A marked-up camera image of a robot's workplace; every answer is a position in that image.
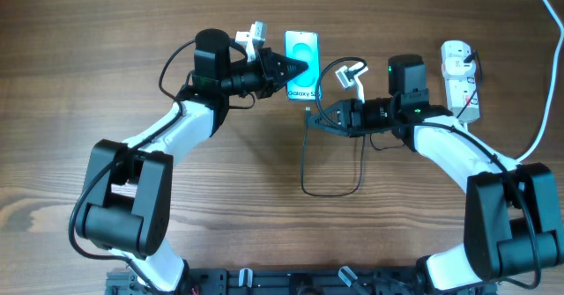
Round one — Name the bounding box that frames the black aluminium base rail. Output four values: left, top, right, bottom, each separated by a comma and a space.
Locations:
104, 266, 442, 295

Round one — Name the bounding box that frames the white power strip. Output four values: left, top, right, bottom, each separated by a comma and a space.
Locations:
441, 40, 480, 124

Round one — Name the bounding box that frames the smartphone with teal screen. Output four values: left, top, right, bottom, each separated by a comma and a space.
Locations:
284, 30, 320, 101

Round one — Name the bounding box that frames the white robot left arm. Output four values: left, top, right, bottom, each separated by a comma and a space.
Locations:
68, 28, 308, 294

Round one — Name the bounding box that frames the black camera cable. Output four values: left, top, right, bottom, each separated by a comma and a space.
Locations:
68, 38, 212, 294
315, 55, 543, 291

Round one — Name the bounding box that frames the black left camera cable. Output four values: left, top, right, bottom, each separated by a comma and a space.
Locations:
68, 38, 212, 294

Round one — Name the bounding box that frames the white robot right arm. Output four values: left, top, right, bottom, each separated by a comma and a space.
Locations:
304, 54, 563, 294

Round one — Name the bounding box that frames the black right camera cable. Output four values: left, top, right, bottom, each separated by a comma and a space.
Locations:
315, 55, 543, 291

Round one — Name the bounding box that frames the white power strip cord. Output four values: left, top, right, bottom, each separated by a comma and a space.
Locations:
463, 0, 564, 164

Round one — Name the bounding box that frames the black charger cable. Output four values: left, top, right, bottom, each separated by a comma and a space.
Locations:
301, 50, 484, 198

